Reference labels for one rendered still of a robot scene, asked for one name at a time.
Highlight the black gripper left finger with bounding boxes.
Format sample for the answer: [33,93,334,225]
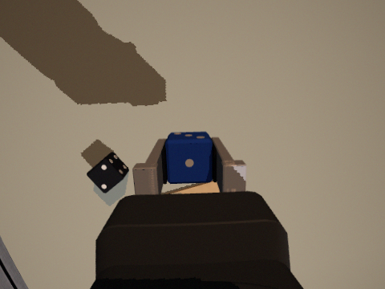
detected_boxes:
[132,139,168,195]

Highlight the tan flat mat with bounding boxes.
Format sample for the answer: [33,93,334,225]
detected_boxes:
[166,180,220,194]

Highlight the black die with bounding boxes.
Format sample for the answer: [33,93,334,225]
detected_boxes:
[87,152,129,193]

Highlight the blue die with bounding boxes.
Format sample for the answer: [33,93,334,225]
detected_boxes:
[165,132,213,184]

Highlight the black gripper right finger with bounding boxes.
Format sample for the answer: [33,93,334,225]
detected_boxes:
[211,137,247,193]

